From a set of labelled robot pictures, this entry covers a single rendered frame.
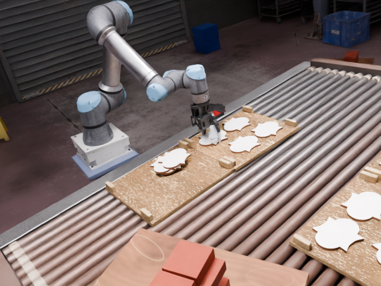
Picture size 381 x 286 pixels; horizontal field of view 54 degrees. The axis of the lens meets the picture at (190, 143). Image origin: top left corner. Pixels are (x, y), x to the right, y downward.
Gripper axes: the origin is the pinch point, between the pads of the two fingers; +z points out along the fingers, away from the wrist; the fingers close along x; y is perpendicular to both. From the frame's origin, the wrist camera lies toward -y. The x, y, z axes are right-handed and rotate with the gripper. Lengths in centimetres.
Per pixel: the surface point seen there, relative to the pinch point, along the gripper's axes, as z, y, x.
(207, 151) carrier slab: 0.5, 8.8, 6.5
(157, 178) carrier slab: -0.2, 34.7, 4.8
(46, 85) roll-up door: 84, -48, -454
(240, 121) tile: 0.2, -17.9, 0.2
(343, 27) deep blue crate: 77, -374, -168
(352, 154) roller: 4, -26, 54
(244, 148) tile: -0.2, -1.1, 19.1
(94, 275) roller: 1, 76, 29
